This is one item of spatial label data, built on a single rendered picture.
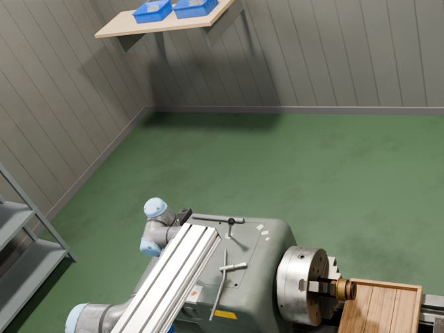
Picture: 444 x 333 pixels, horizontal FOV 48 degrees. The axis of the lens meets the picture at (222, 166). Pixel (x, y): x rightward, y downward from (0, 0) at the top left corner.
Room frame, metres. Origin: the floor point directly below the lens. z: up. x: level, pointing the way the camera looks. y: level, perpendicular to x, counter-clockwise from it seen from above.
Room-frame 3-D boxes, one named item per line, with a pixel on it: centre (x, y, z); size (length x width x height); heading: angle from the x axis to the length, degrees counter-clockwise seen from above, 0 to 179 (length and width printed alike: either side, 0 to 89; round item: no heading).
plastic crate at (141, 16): (4.32, -0.02, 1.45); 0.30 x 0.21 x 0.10; 46
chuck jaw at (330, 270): (1.35, -0.23, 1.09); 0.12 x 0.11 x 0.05; 142
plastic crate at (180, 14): (3.99, -0.35, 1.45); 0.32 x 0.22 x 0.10; 46
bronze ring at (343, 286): (1.24, -0.24, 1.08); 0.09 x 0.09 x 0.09; 52
